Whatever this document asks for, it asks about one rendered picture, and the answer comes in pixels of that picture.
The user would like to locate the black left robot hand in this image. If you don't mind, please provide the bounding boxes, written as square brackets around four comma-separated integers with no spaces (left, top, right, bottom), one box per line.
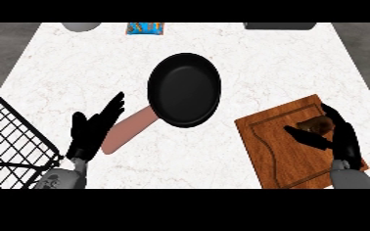
[65,91,127,162]

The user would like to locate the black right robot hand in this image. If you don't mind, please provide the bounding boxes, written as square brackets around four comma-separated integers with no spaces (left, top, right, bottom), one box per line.
[282,103,364,170]

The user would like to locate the brown sweet potato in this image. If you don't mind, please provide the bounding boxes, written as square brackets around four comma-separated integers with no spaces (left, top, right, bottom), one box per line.
[295,115,335,135]

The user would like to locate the brown wooden cutting board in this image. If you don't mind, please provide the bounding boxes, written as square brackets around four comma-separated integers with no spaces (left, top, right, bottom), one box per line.
[233,93,370,190]

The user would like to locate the grey round container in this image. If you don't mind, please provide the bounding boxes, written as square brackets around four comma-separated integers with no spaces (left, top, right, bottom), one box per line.
[62,22,105,33]

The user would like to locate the blue orange snack packet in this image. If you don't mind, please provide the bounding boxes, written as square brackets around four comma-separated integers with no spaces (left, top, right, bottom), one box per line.
[125,22,167,36]

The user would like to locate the dark grey flat appliance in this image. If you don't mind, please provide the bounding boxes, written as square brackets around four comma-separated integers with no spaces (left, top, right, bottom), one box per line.
[243,22,318,31]

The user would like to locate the black wire basket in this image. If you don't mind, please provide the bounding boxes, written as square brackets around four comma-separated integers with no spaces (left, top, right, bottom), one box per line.
[0,97,65,190]

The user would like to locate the black frying pan pink handle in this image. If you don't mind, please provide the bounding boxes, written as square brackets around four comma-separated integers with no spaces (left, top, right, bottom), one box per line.
[100,52,224,156]

